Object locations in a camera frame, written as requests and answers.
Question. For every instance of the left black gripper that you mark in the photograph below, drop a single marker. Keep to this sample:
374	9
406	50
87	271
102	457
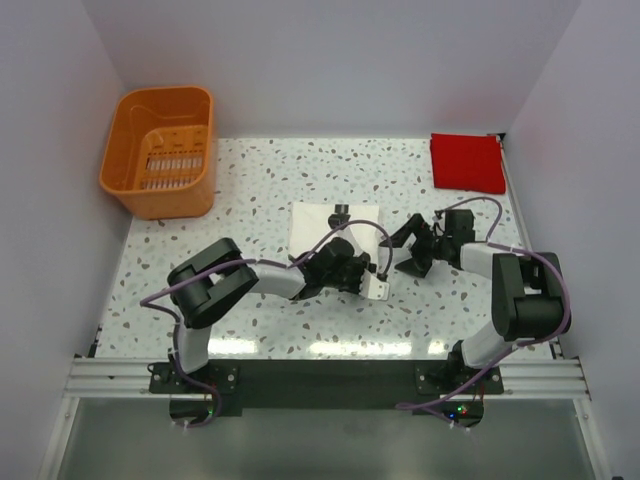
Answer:
359	268

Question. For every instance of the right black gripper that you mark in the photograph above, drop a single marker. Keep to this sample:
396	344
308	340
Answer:
417	265

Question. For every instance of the white t shirt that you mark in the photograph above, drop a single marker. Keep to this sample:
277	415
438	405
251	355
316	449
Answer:
310	222

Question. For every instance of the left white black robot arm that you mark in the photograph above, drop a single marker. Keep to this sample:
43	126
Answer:
207	286

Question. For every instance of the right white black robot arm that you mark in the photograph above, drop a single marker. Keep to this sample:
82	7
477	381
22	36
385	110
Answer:
528	293

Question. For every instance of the red folded t shirt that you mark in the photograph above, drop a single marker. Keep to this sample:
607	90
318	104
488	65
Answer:
467	162

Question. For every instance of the orange plastic basket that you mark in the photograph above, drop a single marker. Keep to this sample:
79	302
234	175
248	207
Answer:
159	160

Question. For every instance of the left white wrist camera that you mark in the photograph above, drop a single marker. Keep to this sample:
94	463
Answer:
373	288

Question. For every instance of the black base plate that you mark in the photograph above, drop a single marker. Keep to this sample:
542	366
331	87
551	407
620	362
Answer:
228	387

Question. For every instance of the aluminium rail frame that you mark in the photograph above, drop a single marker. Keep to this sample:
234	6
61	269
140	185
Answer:
330	410

